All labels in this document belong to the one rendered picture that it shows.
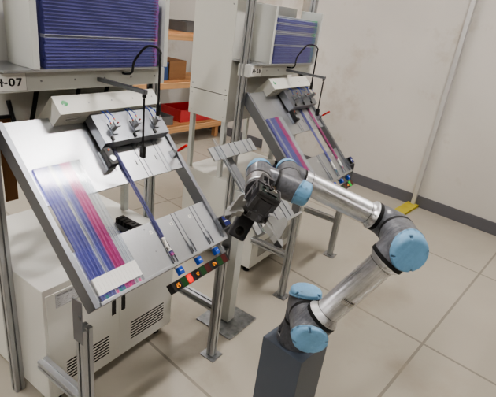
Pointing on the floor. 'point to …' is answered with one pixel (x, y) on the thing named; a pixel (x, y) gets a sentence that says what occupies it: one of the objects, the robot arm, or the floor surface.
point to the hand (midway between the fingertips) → (252, 235)
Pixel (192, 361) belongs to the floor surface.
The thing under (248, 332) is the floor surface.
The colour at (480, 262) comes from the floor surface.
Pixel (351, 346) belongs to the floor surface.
